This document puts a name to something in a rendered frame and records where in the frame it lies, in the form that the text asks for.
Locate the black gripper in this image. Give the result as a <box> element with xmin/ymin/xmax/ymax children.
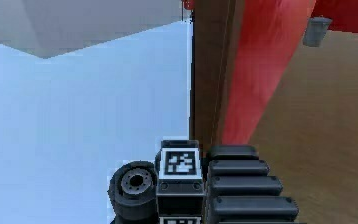
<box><xmin>107</xmin><ymin>160</ymin><xmax>159</xmax><ymax>224</ymax></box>

